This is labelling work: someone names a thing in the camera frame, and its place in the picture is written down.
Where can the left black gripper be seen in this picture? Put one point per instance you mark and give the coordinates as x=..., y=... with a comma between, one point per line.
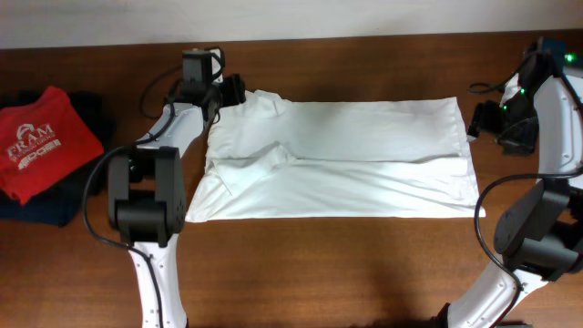
x=232, y=91

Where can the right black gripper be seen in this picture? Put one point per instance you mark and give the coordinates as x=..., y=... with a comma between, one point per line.
x=484, y=117

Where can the white t-shirt with robot print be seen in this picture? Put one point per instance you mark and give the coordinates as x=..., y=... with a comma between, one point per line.
x=271, y=158

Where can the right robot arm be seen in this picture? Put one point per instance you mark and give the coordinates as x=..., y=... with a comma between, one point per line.
x=539, y=238

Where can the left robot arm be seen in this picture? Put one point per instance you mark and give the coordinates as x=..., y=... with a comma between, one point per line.
x=146, y=190

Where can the red folded printed t-shirt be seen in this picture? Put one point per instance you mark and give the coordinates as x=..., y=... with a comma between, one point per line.
x=42, y=143

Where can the dark navy folded garment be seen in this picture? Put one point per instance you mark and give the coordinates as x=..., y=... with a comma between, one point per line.
x=60, y=203

